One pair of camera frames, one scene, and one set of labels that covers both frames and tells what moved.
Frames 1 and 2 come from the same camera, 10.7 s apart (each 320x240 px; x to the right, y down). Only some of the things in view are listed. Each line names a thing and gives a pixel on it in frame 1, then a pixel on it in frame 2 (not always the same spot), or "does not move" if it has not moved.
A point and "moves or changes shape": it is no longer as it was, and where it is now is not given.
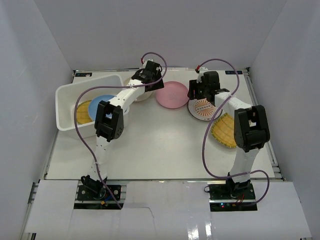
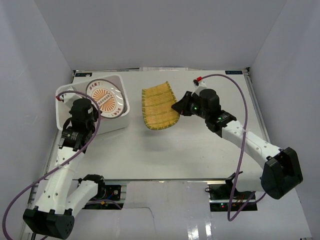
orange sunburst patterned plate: [203, 109] moves or changes shape
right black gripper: [193, 86] to [182, 106]
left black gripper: [155, 81] to [75, 110]
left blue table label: [83, 74] does not move
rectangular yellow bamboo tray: [223, 130] moves or changes shape
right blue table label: [233, 72] does not move
